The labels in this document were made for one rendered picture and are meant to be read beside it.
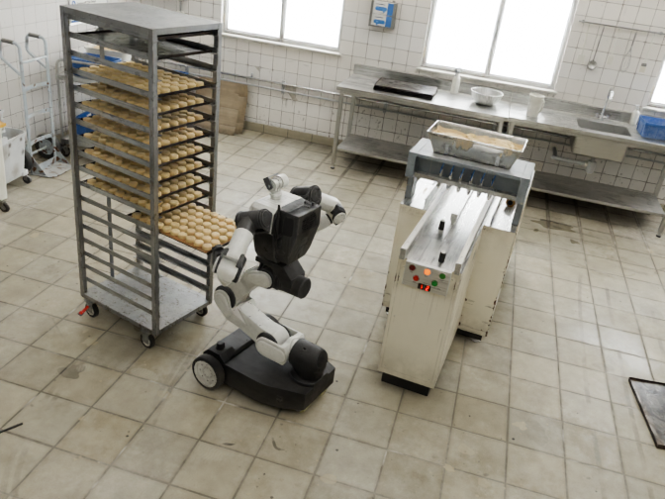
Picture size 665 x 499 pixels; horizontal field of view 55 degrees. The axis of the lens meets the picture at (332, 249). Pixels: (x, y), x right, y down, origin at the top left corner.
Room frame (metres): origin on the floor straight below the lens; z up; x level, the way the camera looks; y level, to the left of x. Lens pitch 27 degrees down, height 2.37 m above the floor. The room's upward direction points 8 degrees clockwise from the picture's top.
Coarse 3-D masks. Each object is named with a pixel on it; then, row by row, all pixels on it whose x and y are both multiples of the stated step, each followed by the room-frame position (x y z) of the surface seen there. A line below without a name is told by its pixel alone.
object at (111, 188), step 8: (96, 184) 3.29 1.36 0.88; (104, 184) 3.34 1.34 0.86; (112, 184) 3.31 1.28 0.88; (112, 192) 3.23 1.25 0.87; (120, 192) 3.22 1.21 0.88; (128, 192) 3.26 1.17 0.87; (184, 192) 3.34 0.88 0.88; (192, 192) 3.37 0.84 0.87; (200, 192) 3.37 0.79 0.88; (128, 200) 3.18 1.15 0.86; (136, 200) 3.15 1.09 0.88; (144, 200) 3.16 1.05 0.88; (160, 200) 3.19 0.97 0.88; (168, 200) 3.21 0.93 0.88; (176, 200) 3.22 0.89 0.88; (184, 200) 3.24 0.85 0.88; (160, 208) 3.09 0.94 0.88; (168, 208) 3.13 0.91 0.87
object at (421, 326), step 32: (448, 224) 3.48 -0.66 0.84; (416, 256) 3.00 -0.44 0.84; (448, 256) 3.05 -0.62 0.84; (416, 288) 2.95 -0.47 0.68; (448, 288) 2.90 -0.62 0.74; (416, 320) 2.94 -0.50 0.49; (448, 320) 2.89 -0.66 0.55; (384, 352) 2.98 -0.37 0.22; (416, 352) 2.93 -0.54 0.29; (416, 384) 2.94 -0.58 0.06
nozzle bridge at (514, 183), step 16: (416, 160) 3.70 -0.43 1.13; (432, 160) 3.74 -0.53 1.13; (448, 160) 3.63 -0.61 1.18; (464, 160) 3.66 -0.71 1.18; (416, 176) 3.72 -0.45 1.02; (432, 176) 3.68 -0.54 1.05; (448, 176) 3.71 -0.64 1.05; (464, 176) 3.68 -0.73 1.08; (480, 176) 3.65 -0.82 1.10; (496, 176) 3.62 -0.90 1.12; (512, 176) 3.51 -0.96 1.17; (528, 176) 3.53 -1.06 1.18; (480, 192) 3.59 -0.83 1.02; (496, 192) 3.57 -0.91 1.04; (512, 192) 3.59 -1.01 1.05; (512, 224) 3.59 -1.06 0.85
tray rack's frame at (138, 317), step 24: (120, 24) 3.08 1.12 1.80; (144, 24) 3.08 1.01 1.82; (168, 24) 3.16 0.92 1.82; (192, 24) 3.25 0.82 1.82; (216, 24) 3.36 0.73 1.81; (72, 96) 3.29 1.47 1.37; (72, 120) 3.28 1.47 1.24; (72, 144) 3.28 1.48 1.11; (72, 168) 3.28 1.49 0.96; (96, 288) 3.35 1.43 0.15; (120, 288) 3.39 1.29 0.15; (144, 288) 3.42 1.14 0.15; (168, 288) 3.46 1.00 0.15; (120, 312) 3.13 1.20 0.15; (144, 312) 3.17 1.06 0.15; (168, 312) 3.20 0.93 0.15; (192, 312) 3.25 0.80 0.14; (144, 336) 3.02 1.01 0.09
